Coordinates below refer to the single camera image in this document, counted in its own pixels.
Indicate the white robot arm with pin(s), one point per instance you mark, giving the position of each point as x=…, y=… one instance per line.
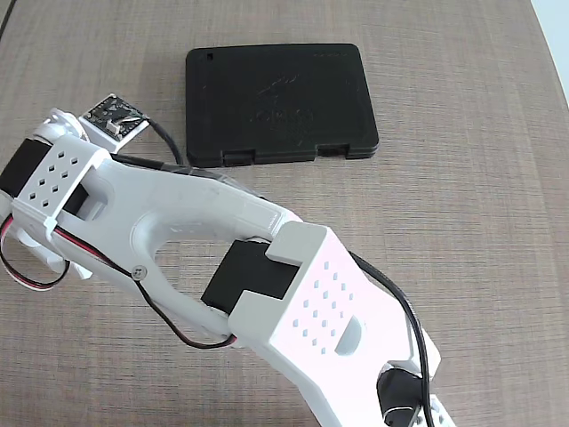
x=200, y=200

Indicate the black plastic case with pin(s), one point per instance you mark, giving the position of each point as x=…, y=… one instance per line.
x=284, y=98

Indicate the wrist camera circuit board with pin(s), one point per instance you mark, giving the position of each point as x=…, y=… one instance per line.
x=116, y=116

